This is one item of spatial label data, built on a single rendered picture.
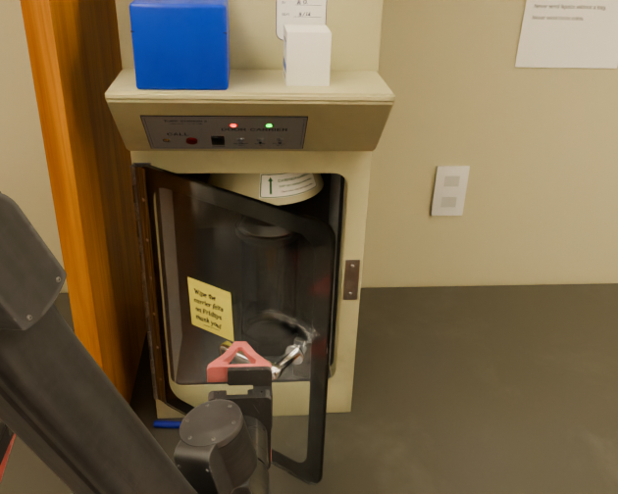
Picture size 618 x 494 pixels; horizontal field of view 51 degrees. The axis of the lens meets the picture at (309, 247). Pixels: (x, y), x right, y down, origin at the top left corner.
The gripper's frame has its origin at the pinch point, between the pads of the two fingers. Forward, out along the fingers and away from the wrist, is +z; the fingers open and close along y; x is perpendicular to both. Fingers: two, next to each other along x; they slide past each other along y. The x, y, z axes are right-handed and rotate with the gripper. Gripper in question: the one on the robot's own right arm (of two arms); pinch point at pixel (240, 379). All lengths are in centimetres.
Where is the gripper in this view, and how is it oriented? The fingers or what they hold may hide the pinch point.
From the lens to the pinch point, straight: 79.2
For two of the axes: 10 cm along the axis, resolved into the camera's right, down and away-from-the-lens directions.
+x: -10.0, 0.1, -0.9
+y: 0.3, -8.9, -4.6
